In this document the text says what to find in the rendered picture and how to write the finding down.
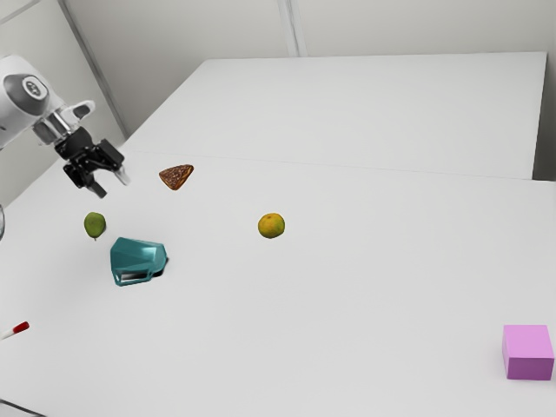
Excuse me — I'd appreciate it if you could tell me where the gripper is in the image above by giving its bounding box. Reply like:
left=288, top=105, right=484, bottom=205
left=54, top=129, right=132, bottom=200

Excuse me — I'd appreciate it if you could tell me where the brown triangular pastry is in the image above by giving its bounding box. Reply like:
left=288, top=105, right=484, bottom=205
left=158, top=163, right=195, bottom=192

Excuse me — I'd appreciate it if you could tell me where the teal faceted mug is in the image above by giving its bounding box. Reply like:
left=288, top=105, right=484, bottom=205
left=109, top=236, right=169, bottom=287

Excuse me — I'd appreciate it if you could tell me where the pink cube block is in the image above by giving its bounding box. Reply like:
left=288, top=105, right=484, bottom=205
left=501, top=324, right=556, bottom=381

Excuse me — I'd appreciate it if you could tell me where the green pear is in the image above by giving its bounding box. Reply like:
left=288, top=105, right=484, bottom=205
left=83, top=211, right=107, bottom=242

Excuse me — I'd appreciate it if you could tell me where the white pen with red cap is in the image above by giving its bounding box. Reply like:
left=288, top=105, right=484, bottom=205
left=0, top=321, right=30, bottom=342

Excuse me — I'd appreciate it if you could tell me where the orange fruit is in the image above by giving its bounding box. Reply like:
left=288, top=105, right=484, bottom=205
left=257, top=212, right=287, bottom=240

